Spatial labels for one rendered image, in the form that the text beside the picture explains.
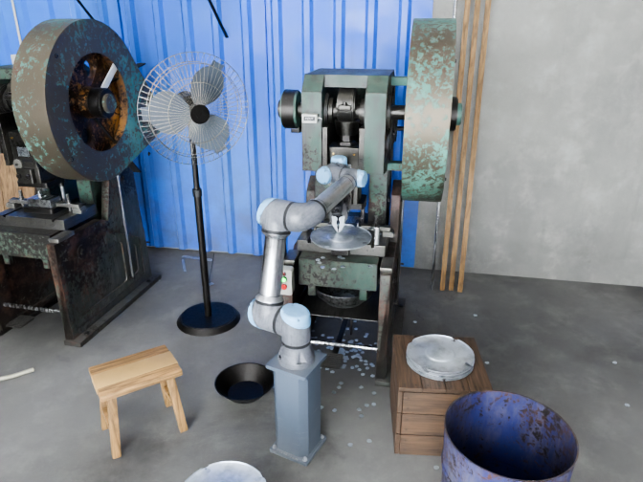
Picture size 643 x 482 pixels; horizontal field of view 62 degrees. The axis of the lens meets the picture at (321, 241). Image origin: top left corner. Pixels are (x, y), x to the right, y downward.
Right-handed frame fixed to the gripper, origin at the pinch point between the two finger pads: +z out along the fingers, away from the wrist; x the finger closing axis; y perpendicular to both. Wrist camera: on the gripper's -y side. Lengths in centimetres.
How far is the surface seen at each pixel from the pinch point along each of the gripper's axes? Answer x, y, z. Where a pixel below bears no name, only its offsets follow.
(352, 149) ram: -4.3, 14.8, -35.9
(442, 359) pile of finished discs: -51, -37, 41
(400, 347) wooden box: -33, -25, 46
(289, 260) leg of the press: 23.6, -3.7, 16.0
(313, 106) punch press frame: 13, 10, -56
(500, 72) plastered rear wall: -82, 138, -61
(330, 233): 3.4, -1.8, 1.3
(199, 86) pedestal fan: 76, 27, -63
